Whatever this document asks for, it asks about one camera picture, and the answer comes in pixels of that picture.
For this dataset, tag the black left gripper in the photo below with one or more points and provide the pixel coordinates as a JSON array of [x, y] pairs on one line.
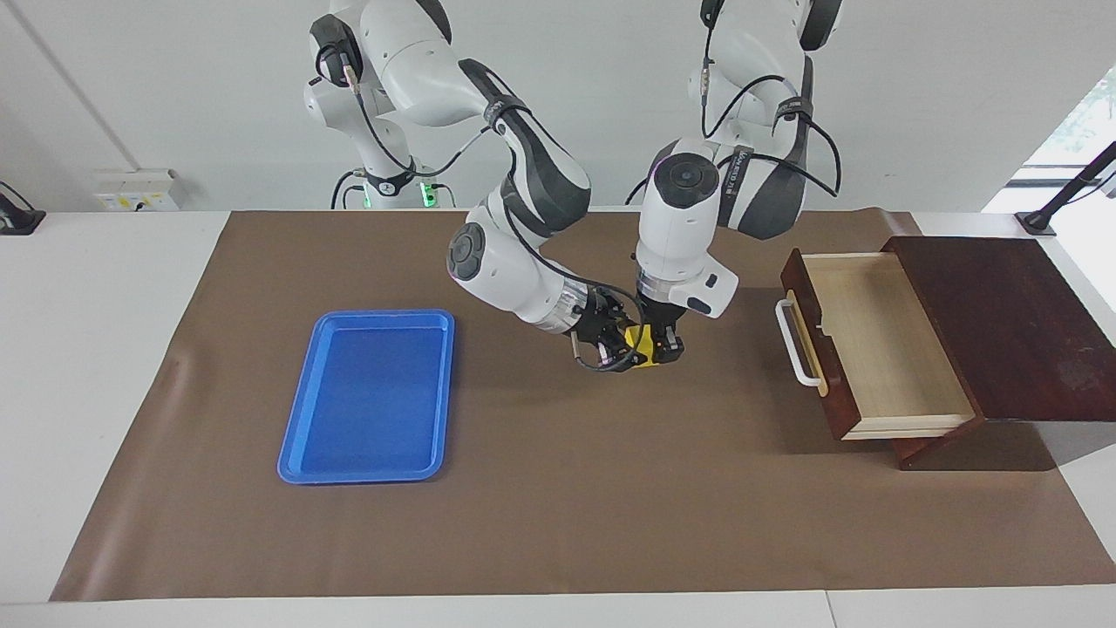
[[661, 316]]

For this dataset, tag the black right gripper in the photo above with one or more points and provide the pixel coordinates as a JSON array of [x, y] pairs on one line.
[[597, 318]]

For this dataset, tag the yellow cube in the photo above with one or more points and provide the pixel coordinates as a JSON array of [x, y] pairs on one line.
[[643, 349]]

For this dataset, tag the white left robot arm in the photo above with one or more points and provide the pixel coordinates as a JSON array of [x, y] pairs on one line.
[[680, 227]]

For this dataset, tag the brown table mat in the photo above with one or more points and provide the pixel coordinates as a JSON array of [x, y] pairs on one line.
[[610, 488]]

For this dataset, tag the blue plastic tray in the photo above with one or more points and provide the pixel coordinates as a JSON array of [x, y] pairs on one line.
[[366, 392]]

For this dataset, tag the dark brown wooden cabinet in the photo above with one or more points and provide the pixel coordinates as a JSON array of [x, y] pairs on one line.
[[1029, 331]]

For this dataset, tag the bright window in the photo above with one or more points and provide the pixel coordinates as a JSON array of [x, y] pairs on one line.
[[1085, 113]]

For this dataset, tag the black desk clamp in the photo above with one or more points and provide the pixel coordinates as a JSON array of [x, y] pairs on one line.
[[17, 218]]

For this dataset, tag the white wall outlet box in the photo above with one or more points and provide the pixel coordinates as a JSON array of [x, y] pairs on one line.
[[131, 196]]

